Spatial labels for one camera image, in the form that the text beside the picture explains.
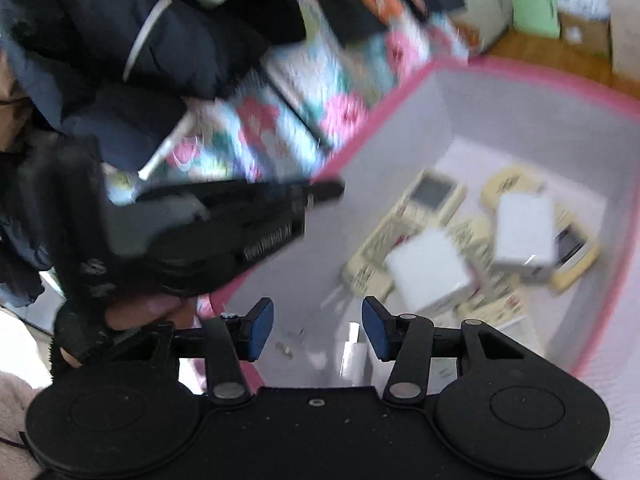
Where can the pink cardboard box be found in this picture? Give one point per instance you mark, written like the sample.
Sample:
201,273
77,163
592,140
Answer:
468,122

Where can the floral quilt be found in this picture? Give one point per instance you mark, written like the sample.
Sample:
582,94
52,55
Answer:
309,96

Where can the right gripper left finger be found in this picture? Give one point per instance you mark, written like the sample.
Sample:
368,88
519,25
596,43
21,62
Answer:
230,341

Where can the cream long remote control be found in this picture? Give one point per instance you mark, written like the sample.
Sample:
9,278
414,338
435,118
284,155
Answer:
499,298

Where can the cream remote control face down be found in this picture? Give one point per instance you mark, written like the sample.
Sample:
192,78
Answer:
430,201

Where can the white power bank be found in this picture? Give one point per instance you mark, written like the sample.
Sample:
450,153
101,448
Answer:
521,330

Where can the black hanging coat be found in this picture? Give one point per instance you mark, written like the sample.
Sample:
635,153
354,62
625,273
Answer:
118,71

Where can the white cube charger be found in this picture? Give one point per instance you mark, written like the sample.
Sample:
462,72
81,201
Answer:
429,272

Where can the cardboard box on floor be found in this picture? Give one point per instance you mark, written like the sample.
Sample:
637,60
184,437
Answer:
592,36

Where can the person's hand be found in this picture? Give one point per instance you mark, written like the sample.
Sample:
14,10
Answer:
134,312

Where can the white rectangular power adapter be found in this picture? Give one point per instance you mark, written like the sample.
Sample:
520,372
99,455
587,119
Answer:
525,235

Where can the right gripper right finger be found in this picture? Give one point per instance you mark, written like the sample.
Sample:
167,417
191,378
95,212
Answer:
407,341

